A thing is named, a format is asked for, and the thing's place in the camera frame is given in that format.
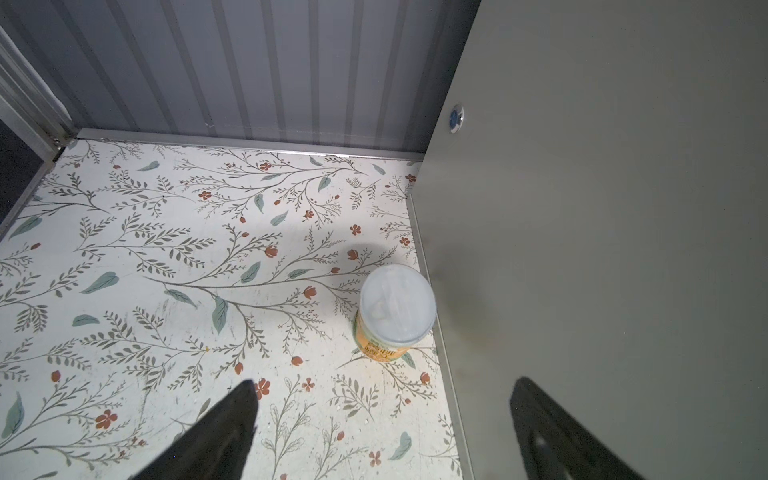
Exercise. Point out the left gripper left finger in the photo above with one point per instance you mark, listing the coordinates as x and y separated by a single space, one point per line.
217 446

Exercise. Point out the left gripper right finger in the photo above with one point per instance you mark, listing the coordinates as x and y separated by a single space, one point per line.
554 445

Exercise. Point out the white metal cabinet counter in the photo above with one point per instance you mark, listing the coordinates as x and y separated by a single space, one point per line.
597 225

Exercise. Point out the floral table mat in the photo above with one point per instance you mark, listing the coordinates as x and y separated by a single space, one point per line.
142 283

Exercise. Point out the yellow label can back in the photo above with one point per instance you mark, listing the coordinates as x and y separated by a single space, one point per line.
397 309

